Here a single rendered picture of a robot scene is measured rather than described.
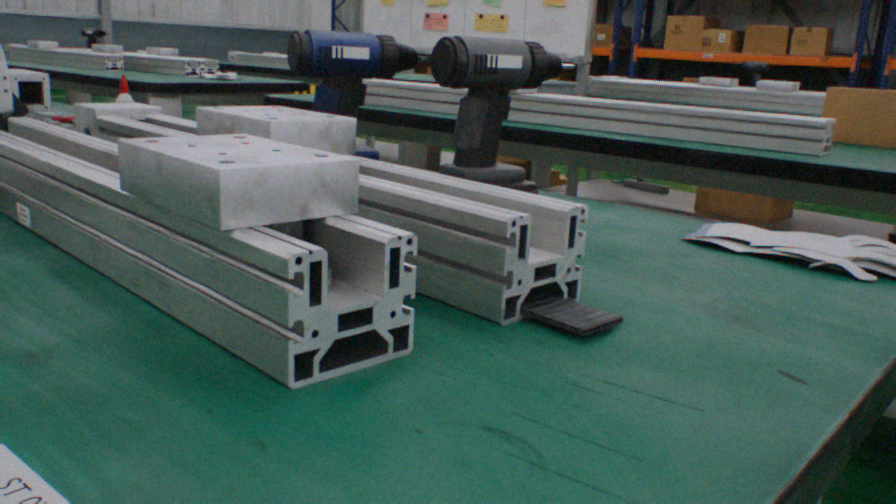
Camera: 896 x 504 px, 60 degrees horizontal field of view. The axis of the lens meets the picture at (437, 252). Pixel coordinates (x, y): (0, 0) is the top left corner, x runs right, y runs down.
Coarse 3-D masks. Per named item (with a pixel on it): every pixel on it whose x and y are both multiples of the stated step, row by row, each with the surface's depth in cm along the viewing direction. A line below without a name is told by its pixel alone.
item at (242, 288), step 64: (64, 128) 97; (0, 192) 87; (64, 192) 71; (128, 256) 62; (192, 256) 54; (256, 256) 48; (320, 256) 47; (384, 256) 50; (192, 320) 55; (256, 320) 49; (320, 320) 48; (384, 320) 51
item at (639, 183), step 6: (624, 180) 478; (630, 180) 475; (636, 180) 476; (642, 180) 471; (630, 186) 475; (636, 186) 472; (642, 186) 469; (648, 186) 466; (654, 186) 463; (660, 186) 460; (666, 186) 460; (660, 192) 460; (666, 192) 460
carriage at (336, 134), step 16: (208, 112) 88; (224, 112) 85; (240, 112) 86; (256, 112) 87; (272, 112) 88; (288, 112) 89; (304, 112) 90; (208, 128) 88; (224, 128) 86; (240, 128) 83; (256, 128) 81; (272, 128) 79; (288, 128) 80; (304, 128) 82; (320, 128) 83; (336, 128) 84; (352, 128) 86; (304, 144) 82; (320, 144) 83; (336, 144) 85; (352, 144) 86
